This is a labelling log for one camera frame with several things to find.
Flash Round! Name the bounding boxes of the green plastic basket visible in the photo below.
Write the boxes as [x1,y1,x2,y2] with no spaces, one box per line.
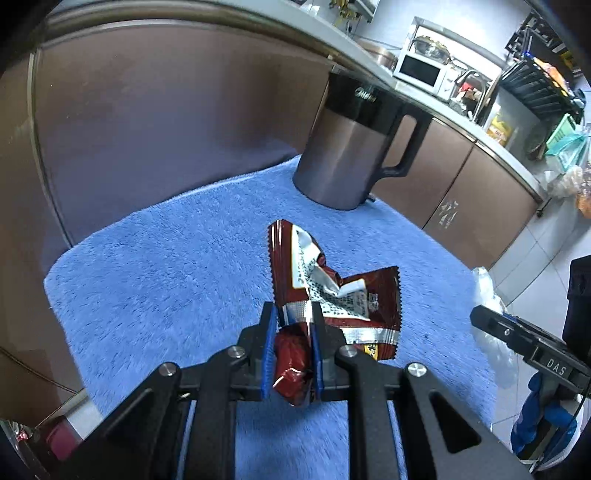
[545,113,590,161]

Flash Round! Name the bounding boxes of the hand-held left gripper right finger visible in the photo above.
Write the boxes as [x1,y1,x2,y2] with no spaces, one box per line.
[310,301,532,480]

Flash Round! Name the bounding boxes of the clear bag of food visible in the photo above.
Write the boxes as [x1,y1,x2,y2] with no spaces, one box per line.
[547,164,591,209]

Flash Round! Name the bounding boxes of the black dish rack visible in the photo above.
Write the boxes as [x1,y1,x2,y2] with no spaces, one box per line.
[501,14,583,121]

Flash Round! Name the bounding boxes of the white plastic bag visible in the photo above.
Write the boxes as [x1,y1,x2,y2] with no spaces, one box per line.
[471,267,521,389]

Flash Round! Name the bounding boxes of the brown kitchen cabinets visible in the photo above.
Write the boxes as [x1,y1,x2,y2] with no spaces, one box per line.
[0,23,550,430]

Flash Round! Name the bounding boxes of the dark red snack wrapper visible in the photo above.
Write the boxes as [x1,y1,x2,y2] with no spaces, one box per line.
[267,220,402,407]

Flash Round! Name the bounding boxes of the blue shoe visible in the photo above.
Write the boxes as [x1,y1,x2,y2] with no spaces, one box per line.
[510,371,583,472]

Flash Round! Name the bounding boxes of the steel pot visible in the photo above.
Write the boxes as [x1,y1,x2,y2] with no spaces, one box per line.
[411,36,451,61]

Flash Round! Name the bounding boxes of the stainless steel electric kettle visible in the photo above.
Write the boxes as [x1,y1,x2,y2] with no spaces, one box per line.
[292,71,433,210]

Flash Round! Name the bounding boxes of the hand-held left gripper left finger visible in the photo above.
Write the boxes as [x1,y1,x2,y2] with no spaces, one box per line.
[51,302,278,480]

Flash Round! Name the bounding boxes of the person's dark trouser leg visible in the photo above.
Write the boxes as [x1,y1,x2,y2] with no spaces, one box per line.
[562,254,591,352]

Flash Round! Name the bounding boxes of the white water heater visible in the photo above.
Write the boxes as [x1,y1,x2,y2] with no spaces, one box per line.
[300,0,382,24]

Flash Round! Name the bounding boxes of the copper pot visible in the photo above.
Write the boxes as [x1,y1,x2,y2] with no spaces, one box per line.
[358,39,398,71]

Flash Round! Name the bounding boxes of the white metal shelf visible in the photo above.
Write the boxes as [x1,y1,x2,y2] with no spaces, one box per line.
[406,16,504,125]

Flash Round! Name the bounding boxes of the yellow package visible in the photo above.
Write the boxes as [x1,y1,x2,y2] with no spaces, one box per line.
[487,113,516,147]

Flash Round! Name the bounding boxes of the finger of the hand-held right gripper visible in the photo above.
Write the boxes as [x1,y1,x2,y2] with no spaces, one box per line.
[470,305,536,357]

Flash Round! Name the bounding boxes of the blue fluffy towel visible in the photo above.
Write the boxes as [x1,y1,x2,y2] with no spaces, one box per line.
[43,154,499,480]

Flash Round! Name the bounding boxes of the white microwave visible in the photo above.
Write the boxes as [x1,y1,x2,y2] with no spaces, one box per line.
[392,50,455,97]

